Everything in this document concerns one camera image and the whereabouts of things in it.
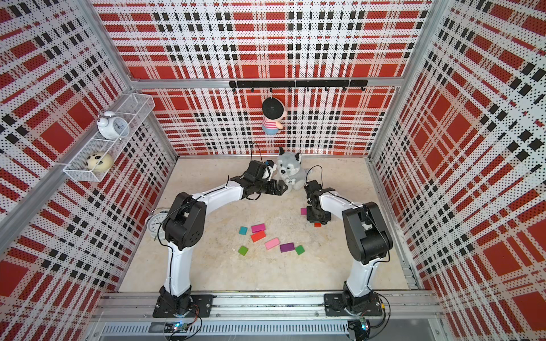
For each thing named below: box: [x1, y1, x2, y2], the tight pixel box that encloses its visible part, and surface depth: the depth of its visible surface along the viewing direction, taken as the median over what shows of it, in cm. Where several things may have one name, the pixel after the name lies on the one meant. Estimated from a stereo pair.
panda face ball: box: [85, 152, 114, 173], surface depth 66 cm
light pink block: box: [264, 237, 281, 251], surface depth 90 cm
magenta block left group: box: [250, 223, 266, 234], surface depth 95 cm
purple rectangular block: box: [279, 242, 296, 253], surface depth 89 cm
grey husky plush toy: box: [276, 147, 307, 194], surface depth 96 cm
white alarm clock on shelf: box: [96, 110, 131, 141], surface depth 72 cm
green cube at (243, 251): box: [237, 245, 250, 257], surface depth 88 cm
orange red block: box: [250, 230, 266, 243], surface depth 93 cm
